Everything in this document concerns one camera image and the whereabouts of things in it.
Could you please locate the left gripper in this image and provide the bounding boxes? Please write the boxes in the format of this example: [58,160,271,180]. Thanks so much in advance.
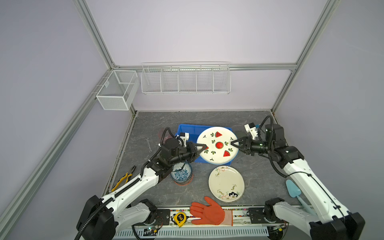
[169,141,207,166]

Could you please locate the white watermelon pattern plate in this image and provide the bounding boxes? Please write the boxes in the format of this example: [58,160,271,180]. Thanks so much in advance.
[197,127,239,165]

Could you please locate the cream floral plate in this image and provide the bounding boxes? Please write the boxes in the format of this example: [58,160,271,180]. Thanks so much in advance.
[208,166,245,203]

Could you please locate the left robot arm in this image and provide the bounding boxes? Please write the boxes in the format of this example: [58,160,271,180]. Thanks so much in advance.
[75,135,208,240]

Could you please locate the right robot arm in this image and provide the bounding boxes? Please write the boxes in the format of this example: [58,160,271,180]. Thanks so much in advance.
[231,115,366,240]

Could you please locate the blue plastic bin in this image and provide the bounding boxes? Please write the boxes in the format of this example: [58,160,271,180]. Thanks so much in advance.
[176,124,232,166]

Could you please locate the green transparent cup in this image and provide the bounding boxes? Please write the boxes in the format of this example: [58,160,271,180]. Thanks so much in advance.
[235,131,248,140]

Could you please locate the blue patterned bowl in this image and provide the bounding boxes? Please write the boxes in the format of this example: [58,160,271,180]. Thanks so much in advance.
[171,162,193,181]

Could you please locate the pink transparent cup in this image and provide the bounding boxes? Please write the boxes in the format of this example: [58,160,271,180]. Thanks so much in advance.
[161,127,174,142]

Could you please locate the red rubber glove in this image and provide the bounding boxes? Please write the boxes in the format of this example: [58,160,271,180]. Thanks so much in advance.
[190,197,233,226]

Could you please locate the light blue spatula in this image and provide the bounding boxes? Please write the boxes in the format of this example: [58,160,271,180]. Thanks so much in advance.
[286,180,314,215]

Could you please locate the yellow tape measure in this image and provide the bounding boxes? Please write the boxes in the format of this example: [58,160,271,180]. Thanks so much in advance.
[172,212,188,228]

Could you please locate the white mesh basket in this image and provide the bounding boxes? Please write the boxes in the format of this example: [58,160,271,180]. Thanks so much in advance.
[96,70,140,111]

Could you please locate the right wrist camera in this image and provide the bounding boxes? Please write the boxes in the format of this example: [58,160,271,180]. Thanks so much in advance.
[245,123,259,140]

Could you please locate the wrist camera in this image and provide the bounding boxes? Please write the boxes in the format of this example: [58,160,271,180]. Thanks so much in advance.
[245,123,259,140]
[179,132,190,147]

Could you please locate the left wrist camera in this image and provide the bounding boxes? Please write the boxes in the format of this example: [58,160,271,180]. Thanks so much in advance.
[179,132,190,147]

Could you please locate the white wire wall rack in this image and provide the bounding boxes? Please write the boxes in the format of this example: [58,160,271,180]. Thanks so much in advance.
[141,62,232,95]

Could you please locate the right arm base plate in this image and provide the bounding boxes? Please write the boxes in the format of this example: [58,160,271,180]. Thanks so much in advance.
[247,208,269,224]

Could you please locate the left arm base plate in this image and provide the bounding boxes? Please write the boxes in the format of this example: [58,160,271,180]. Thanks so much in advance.
[140,209,171,226]

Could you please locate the yellow handled pliers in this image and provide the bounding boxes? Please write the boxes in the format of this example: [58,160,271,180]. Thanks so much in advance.
[111,166,137,192]

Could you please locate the white vented rail cover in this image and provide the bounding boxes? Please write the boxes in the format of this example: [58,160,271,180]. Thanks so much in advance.
[114,226,269,240]

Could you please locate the aluminium frame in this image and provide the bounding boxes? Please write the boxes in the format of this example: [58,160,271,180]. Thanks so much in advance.
[1,1,340,240]

